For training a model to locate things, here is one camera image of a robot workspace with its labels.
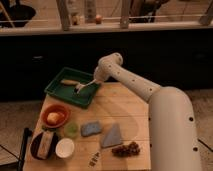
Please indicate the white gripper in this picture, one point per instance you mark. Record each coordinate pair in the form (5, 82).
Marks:
(100, 75)

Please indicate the white handled dish brush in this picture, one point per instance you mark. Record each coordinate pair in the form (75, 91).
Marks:
(80, 86)

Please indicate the green plastic tray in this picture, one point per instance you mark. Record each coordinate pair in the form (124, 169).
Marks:
(66, 92)

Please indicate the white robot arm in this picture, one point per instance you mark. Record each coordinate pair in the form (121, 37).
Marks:
(172, 127)

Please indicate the orange bowl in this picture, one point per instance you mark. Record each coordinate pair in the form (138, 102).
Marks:
(62, 110)

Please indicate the small orange ball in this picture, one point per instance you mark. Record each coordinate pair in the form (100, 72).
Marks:
(98, 19)

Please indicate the blue sponge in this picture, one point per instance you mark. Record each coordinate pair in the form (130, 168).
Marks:
(90, 128)

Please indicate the yellow bun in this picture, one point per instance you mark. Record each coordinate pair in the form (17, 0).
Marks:
(53, 118)

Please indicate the blue folded cloth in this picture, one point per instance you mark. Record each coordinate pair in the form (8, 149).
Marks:
(112, 137)

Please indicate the brown grape bunch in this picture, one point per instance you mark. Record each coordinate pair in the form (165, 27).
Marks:
(131, 149)

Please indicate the white small bowl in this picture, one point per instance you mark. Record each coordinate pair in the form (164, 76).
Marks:
(65, 148)

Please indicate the small metal fork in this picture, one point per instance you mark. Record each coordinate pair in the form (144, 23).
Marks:
(94, 159)

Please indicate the beige wrapped bar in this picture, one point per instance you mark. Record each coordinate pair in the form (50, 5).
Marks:
(45, 144)

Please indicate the dark plate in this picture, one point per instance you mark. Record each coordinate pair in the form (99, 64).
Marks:
(36, 142)

